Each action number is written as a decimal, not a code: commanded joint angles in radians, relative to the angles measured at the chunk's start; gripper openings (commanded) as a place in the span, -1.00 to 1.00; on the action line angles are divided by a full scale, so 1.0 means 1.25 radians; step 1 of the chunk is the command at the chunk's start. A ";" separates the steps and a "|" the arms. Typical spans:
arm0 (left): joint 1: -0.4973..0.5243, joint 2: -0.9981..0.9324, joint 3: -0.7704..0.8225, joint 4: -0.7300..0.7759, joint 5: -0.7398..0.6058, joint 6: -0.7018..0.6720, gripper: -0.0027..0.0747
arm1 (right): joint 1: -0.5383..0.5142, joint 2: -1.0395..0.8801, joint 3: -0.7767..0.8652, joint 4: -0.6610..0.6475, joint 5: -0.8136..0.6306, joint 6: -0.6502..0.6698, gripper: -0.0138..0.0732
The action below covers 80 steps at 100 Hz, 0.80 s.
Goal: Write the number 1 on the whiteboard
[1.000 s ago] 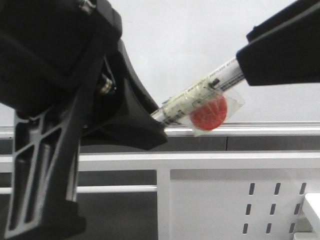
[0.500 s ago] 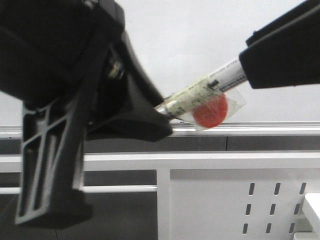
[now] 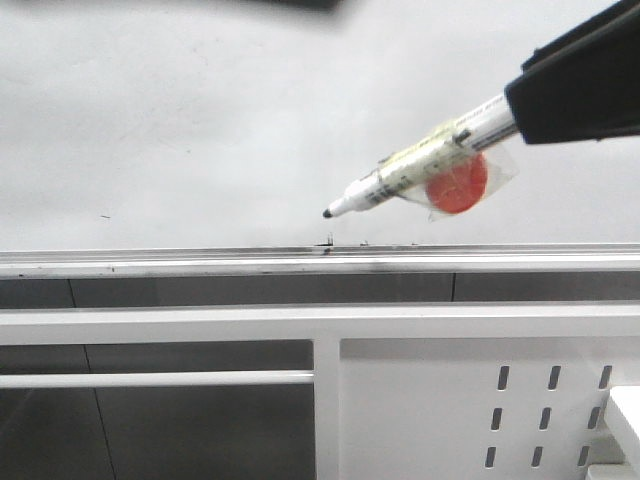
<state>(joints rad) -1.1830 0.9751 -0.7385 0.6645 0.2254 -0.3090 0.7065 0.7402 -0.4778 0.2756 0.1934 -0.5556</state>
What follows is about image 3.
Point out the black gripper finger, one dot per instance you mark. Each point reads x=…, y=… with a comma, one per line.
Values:
x=584, y=85

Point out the white whiteboard marker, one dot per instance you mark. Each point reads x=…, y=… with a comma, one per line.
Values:
x=443, y=149

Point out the red round magnet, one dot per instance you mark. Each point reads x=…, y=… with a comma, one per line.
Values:
x=459, y=188

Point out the aluminium whiteboard tray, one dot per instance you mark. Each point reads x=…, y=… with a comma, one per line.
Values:
x=318, y=260

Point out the white whiteboard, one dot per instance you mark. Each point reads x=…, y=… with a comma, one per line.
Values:
x=195, y=124

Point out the white plastic bin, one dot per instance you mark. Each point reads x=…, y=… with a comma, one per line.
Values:
x=625, y=420

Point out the white perforated panel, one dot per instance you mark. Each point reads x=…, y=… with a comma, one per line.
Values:
x=519, y=408

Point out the white metal frame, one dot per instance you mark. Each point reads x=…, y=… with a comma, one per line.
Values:
x=220, y=393

